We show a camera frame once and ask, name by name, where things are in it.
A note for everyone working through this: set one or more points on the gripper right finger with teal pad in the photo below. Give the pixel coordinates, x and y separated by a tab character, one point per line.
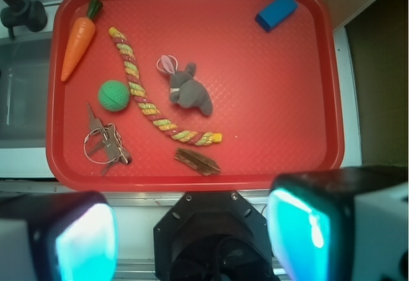
344	224

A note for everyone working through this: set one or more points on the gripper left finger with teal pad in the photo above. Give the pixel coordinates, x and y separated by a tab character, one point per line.
71	236

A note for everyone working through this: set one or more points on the orange toy carrot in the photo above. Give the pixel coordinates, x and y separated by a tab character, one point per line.
81	35

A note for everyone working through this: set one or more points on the silver key bunch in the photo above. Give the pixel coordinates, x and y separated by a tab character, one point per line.
110	142

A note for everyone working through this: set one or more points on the brown wood bark piece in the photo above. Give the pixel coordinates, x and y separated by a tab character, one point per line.
197	161

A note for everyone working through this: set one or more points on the green rubber ball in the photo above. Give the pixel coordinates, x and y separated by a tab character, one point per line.
113	96

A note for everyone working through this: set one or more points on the red plastic tray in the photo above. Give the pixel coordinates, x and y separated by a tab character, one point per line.
275	95

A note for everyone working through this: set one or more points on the grey metal sink basin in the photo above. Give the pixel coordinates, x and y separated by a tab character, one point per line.
24	89

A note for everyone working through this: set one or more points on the grey plush bunny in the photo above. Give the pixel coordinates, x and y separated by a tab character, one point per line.
184	89

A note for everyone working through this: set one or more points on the brown cardboard panel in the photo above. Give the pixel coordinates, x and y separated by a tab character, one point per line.
372	53

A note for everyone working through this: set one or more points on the blue rectangular block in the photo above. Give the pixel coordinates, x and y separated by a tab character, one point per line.
275	13

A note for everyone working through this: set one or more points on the grey sink faucet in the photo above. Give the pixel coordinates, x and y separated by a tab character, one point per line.
27	13

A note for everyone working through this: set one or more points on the multicolour twisted rope toy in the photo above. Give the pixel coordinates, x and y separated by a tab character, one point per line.
147	107

